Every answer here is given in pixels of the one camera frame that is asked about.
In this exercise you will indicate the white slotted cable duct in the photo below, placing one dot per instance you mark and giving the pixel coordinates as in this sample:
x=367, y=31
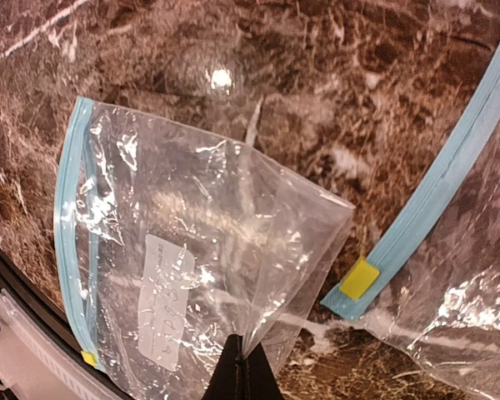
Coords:
x=33, y=366

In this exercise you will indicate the zip bag with blue zipper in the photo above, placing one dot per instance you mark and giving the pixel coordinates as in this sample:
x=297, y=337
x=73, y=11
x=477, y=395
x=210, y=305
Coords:
x=170, y=240

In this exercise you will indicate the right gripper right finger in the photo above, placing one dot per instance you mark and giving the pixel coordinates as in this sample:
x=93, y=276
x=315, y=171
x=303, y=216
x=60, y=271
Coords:
x=259, y=382

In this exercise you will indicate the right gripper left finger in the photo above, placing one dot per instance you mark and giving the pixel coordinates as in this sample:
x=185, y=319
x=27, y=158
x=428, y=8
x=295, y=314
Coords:
x=227, y=382

